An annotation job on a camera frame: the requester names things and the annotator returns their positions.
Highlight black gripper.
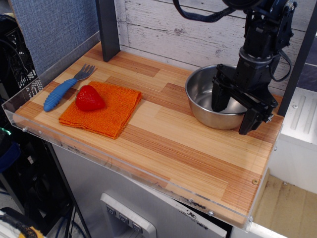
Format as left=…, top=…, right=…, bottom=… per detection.
left=211, top=53, right=278, bottom=135

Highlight stainless steel pot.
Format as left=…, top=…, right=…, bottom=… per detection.
left=185, top=65, right=247, bottom=130

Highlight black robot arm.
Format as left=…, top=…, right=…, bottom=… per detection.
left=211, top=0, right=297, bottom=135

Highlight white toy sink unit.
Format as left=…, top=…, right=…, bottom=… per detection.
left=268, top=88, right=317, bottom=193

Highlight orange folded cloth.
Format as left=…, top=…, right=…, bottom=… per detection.
left=59, top=82, right=142, bottom=139

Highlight red toy strawberry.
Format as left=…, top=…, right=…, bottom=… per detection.
left=75, top=85, right=106, bottom=111

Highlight grey dispenser panel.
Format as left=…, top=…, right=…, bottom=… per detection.
left=100, top=193, right=157, bottom=238

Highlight silver toy fridge cabinet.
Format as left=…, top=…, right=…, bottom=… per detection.
left=51, top=145, right=232, bottom=238

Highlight dark grey right post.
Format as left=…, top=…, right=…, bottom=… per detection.
left=277, top=3, right=317, bottom=117

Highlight dark grey post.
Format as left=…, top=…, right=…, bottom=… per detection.
left=277, top=3, right=317, bottom=117
left=96, top=0, right=120, bottom=62

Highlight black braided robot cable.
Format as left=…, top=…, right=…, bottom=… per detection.
left=172, top=0, right=235, bottom=23

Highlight clear acrylic guard rail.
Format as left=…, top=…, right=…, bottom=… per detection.
left=1, top=78, right=270, bottom=233

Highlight dark grey left post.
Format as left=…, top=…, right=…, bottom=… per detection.
left=96, top=0, right=120, bottom=62

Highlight blue handled fork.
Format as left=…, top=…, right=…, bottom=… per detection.
left=43, top=64, right=95, bottom=112

